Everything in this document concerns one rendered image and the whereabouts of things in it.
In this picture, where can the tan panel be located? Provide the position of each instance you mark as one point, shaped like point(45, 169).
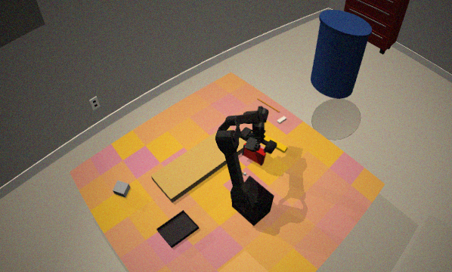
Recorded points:
point(190, 169)

